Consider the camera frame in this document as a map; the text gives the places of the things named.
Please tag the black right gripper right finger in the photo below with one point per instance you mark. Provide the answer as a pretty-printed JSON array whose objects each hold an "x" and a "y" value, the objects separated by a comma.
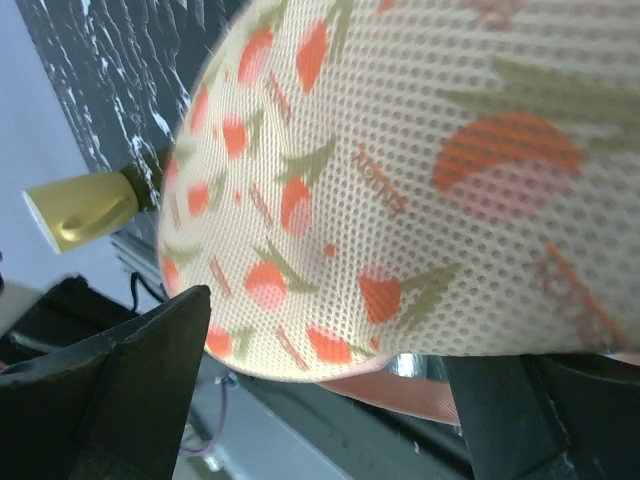
[{"x": 548, "y": 417}]

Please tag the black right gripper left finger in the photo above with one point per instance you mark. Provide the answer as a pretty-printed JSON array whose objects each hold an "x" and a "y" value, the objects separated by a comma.
[{"x": 112, "y": 406}]

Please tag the floral pink laundry bag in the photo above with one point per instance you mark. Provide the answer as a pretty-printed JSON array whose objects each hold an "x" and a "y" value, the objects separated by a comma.
[{"x": 356, "y": 180}]

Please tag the yellow ceramic mug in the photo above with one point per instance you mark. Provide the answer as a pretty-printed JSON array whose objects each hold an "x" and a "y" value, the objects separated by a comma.
[{"x": 74, "y": 211}]

